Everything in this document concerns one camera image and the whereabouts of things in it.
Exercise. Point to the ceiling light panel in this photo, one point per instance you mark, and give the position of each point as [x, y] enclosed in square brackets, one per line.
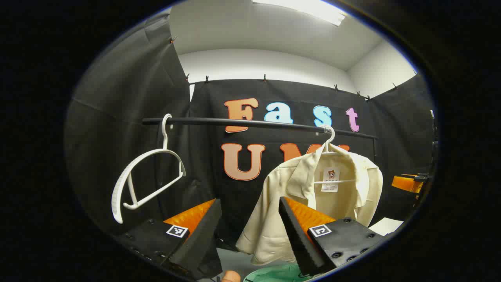
[313, 9]

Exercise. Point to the green laundry hamper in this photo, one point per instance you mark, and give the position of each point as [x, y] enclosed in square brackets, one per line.
[274, 275]

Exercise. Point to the white plastic hanger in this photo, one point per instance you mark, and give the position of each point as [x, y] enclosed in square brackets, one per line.
[116, 199]

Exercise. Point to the row of black backdrop clips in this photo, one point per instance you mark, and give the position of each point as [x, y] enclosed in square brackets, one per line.
[264, 77]

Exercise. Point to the white hanger with wrapped hook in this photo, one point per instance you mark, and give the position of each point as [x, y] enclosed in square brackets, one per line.
[336, 181]

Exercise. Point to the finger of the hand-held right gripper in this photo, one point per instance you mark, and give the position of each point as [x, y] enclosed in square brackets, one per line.
[405, 183]

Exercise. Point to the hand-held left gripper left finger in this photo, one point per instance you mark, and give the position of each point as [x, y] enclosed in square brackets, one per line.
[203, 243]

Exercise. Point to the cream short-sleeved shirt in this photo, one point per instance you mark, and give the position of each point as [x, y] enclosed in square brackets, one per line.
[274, 203]

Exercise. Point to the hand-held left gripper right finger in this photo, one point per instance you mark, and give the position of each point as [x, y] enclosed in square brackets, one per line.
[299, 239]

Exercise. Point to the black backdrop cloth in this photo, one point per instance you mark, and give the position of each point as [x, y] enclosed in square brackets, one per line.
[117, 98]

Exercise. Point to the black clothes rail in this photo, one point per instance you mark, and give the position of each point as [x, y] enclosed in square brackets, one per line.
[274, 125]

